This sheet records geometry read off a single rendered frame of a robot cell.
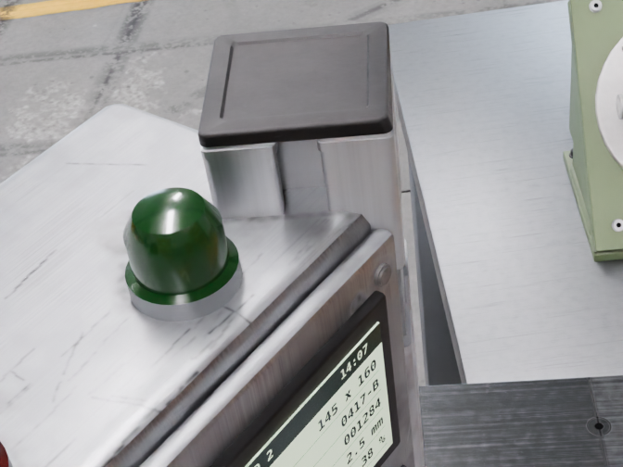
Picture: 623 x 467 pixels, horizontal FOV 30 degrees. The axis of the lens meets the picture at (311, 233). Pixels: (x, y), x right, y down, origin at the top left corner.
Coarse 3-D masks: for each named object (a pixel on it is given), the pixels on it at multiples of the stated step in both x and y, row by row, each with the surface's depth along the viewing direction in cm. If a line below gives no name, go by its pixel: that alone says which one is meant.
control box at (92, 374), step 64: (128, 128) 32; (0, 192) 30; (64, 192) 30; (128, 192) 29; (320, 192) 28; (0, 256) 28; (64, 256) 28; (256, 256) 27; (320, 256) 27; (384, 256) 28; (0, 320) 26; (64, 320) 26; (128, 320) 26; (192, 320) 25; (256, 320) 26; (320, 320) 26; (0, 384) 25; (64, 384) 24; (128, 384) 24; (192, 384) 24; (256, 384) 25; (64, 448) 23; (128, 448) 23; (192, 448) 24
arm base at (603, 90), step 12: (612, 60) 117; (612, 72) 117; (600, 84) 117; (612, 84) 117; (600, 96) 117; (612, 96) 117; (600, 108) 117; (612, 108) 117; (600, 120) 117; (612, 120) 117; (600, 132) 118; (612, 132) 117; (612, 144) 117; (612, 156) 118
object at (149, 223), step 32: (160, 192) 26; (192, 192) 26; (128, 224) 25; (160, 224) 25; (192, 224) 25; (128, 256) 25; (160, 256) 25; (192, 256) 25; (224, 256) 26; (128, 288) 26; (160, 288) 25; (192, 288) 25; (224, 288) 26; (160, 320) 26
